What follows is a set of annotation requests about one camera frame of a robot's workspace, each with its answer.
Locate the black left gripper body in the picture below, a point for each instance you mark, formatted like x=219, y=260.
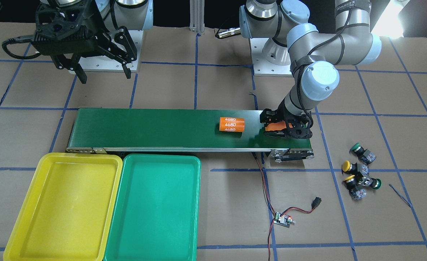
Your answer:
x=283, y=114

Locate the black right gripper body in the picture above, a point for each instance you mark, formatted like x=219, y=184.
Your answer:
x=98, y=30

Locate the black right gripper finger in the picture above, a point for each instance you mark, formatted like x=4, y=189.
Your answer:
x=120, y=48
x=71, y=64

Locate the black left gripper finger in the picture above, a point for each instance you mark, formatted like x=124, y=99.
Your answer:
x=269, y=116
x=278, y=134

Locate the plain orange cylinder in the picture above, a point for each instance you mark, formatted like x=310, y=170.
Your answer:
x=277, y=128

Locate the orange cylinder marked 4680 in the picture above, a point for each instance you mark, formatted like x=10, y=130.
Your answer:
x=231, y=124

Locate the green push button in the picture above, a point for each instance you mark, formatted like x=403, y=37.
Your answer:
x=367, y=181
x=365, y=155

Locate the yellow push button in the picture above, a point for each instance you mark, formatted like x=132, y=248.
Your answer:
x=354, y=168
x=356, y=191

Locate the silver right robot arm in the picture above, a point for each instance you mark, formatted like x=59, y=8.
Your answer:
x=130, y=14

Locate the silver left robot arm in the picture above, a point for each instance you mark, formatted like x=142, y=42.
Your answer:
x=313, y=55

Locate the green conveyor belt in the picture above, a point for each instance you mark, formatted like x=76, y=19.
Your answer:
x=105, y=130

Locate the black barrel connector plug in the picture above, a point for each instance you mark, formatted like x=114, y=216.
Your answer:
x=316, y=202

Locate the small motor controller board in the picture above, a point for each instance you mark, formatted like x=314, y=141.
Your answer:
x=283, y=219

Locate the green plastic tray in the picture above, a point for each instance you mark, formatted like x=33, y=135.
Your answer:
x=156, y=211

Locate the yellow plastic tray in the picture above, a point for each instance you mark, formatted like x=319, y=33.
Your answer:
x=67, y=211

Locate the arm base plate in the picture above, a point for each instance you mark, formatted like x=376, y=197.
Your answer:
x=105, y=64
x=270, y=58

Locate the aluminium frame post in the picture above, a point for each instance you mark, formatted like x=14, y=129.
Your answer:
x=196, y=8

